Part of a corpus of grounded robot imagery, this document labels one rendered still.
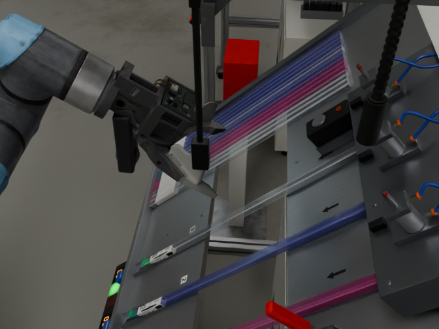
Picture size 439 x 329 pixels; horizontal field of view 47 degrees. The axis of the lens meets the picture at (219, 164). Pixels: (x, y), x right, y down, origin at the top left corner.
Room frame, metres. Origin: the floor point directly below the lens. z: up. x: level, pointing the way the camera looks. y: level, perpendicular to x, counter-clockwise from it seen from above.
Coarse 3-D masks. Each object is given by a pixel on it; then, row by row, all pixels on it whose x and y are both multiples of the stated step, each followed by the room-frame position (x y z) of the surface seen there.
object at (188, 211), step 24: (192, 192) 0.71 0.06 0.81; (168, 216) 0.68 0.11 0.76; (192, 216) 0.64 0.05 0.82; (168, 240) 0.61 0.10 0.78; (168, 264) 0.55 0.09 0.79; (192, 264) 0.51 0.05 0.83; (144, 288) 0.52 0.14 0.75; (168, 288) 0.49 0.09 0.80; (168, 312) 0.44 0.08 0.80; (192, 312) 0.42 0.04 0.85
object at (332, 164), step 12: (336, 156) 0.55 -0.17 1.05; (348, 156) 0.54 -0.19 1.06; (324, 168) 0.54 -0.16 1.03; (300, 180) 0.55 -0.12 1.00; (312, 180) 0.54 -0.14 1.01; (276, 192) 0.55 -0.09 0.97; (288, 192) 0.55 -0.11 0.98; (252, 204) 0.56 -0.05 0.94; (264, 204) 0.55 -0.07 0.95; (228, 216) 0.56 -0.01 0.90; (240, 216) 0.55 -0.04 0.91; (204, 228) 0.57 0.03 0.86; (216, 228) 0.56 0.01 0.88; (180, 240) 0.58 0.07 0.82; (192, 240) 0.56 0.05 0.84; (144, 264) 0.57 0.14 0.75
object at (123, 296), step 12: (156, 168) 0.86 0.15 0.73; (144, 204) 0.74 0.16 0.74; (144, 216) 0.71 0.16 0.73; (144, 228) 0.68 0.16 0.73; (144, 240) 0.66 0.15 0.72; (132, 252) 0.61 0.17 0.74; (132, 264) 0.59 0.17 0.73; (132, 276) 0.56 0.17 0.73; (120, 288) 0.53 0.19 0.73; (132, 288) 0.54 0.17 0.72; (120, 300) 0.51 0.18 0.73; (120, 312) 0.48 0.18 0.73; (120, 324) 0.46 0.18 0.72
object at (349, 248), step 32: (352, 32) 0.87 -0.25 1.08; (384, 32) 0.80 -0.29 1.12; (416, 32) 0.74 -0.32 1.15; (352, 64) 0.77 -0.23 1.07; (288, 128) 0.71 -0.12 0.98; (288, 160) 0.63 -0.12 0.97; (320, 160) 0.58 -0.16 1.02; (352, 160) 0.54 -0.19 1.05; (320, 192) 0.51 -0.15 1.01; (352, 192) 0.48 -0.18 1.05; (288, 224) 0.49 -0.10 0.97; (352, 224) 0.43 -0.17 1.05; (288, 256) 0.43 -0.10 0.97; (320, 256) 0.40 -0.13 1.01; (352, 256) 0.38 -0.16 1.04; (288, 288) 0.38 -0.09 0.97; (320, 288) 0.35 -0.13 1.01; (320, 320) 0.31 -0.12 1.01; (352, 320) 0.29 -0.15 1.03; (384, 320) 0.28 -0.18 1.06; (416, 320) 0.27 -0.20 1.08
